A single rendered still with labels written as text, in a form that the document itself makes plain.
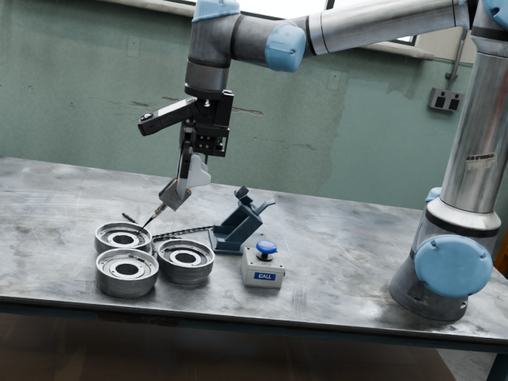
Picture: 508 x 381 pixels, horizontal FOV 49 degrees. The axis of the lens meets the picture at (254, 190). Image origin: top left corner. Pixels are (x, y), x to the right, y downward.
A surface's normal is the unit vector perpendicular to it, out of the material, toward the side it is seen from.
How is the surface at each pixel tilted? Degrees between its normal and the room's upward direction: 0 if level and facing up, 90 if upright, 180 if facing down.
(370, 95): 90
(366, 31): 109
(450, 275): 98
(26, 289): 0
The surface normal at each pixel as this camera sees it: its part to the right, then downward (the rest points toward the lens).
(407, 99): 0.11, 0.38
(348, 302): 0.18, -0.92
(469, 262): -0.33, 0.41
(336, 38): -0.22, 0.63
